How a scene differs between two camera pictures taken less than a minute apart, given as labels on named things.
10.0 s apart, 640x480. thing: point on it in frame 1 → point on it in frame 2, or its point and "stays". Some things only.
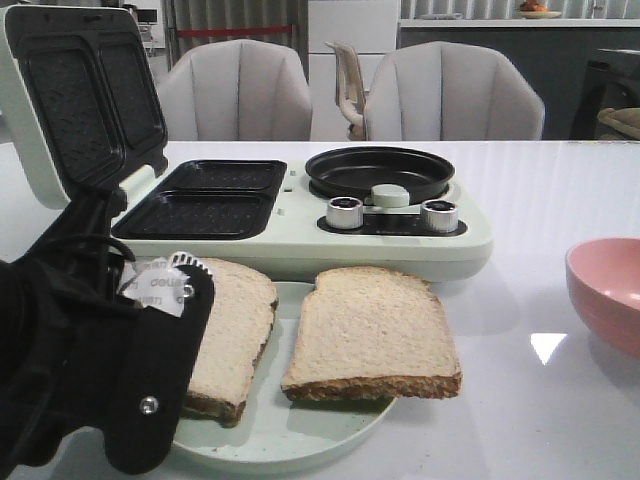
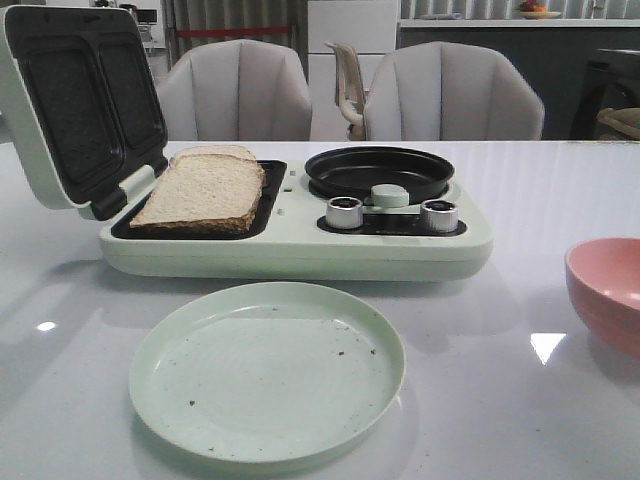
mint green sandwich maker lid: x=79 y=100 stays
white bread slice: x=366 y=333 → x=215 y=194
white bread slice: x=230 y=343 → x=213 y=150
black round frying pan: x=354 y=172 stays
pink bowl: x=604 y=279 stays
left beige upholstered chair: x=236 y=90 stays
